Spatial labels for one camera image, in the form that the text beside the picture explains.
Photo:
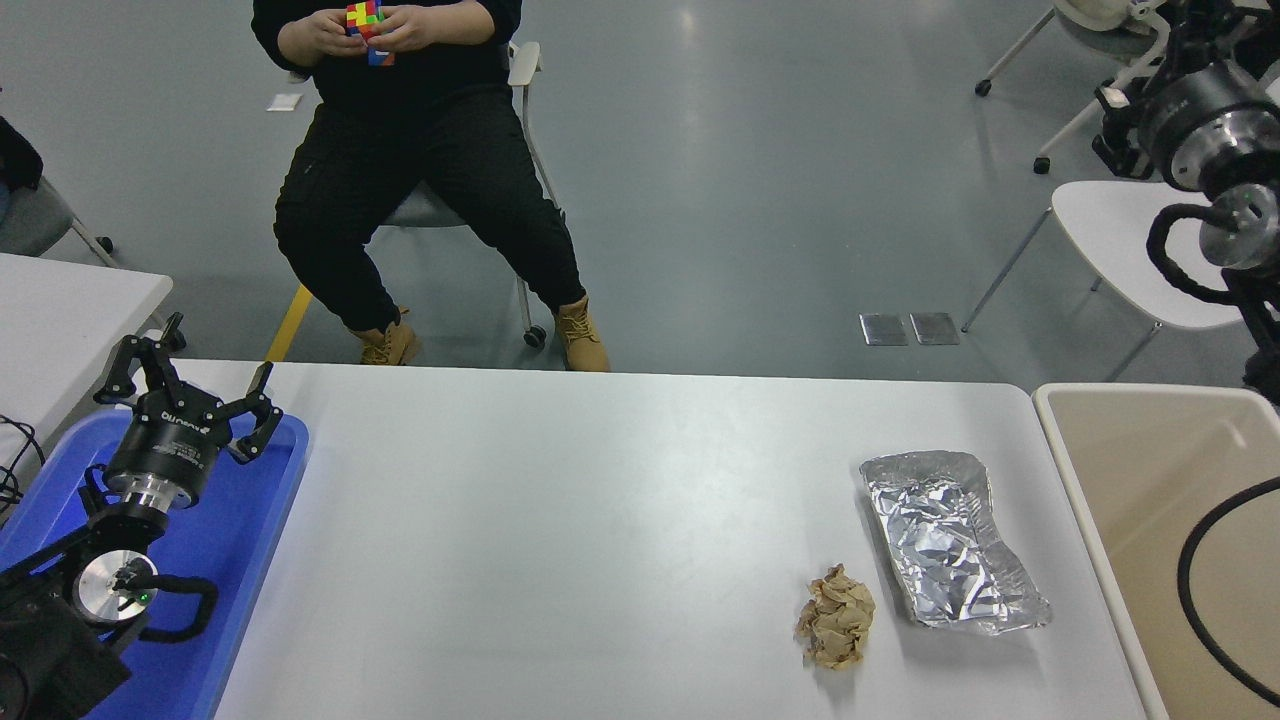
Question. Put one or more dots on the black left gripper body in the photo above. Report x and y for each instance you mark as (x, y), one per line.
(170, 445)

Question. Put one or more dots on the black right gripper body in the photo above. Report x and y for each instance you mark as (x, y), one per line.
(1195, 110)

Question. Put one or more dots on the multicoloured puzzle cube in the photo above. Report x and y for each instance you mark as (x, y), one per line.
(364, 20)

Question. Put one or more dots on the silver foil tray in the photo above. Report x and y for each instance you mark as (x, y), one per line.
(940, 540)

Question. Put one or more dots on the tan paper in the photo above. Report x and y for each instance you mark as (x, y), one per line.
(835, 620)

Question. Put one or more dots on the person's right hand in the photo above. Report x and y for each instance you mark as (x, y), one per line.
(310, 38)

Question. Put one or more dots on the person's left hand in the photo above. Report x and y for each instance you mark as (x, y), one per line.
(415, 25)

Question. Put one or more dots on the white side table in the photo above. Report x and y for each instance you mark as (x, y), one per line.
(60, 320)

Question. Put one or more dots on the yellow floor tape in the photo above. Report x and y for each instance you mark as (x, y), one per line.
(288, 325)

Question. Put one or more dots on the white shell chair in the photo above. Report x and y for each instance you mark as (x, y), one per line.
(1110, 240)

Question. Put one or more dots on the blue plastic tray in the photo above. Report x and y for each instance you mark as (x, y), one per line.
(250, 520)

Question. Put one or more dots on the white-framed rolling chair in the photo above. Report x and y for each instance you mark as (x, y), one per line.
(1095, 12)

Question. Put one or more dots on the grey rolling chair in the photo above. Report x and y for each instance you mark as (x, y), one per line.
(35, 225)

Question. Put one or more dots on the person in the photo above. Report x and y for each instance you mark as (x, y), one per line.
(15, 155)
(420, 180)

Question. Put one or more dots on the metal floor plate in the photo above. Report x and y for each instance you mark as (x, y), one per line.
(884, 329)
(934, 328)

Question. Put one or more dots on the white paper scrap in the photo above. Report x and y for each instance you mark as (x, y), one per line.
(285, 101)

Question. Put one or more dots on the large pale bin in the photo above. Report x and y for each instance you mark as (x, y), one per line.
(1120, 480)

